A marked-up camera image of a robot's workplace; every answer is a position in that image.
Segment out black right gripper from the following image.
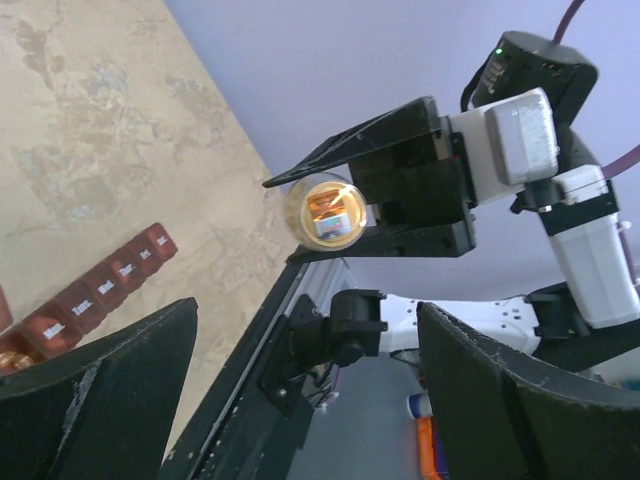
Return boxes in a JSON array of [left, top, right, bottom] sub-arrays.
[[263, 96, 475, 264]]

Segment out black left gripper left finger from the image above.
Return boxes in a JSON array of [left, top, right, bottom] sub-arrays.
[[1, 298, 198, 479]]

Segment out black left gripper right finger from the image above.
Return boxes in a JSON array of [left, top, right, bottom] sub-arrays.
[[417, 303, 639, 479]]

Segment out red weekly pill organizer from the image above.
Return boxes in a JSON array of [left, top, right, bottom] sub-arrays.
[[1, 222, 178, 376]]

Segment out clear pill bottle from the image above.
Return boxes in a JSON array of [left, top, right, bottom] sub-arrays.
[[283, 173, 368, 252]]

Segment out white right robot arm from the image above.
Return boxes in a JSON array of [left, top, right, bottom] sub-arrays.
[[267, 30, 639, 372]]

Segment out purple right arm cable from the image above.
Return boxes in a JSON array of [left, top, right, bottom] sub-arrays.
[[549, 0, 640, 291]]

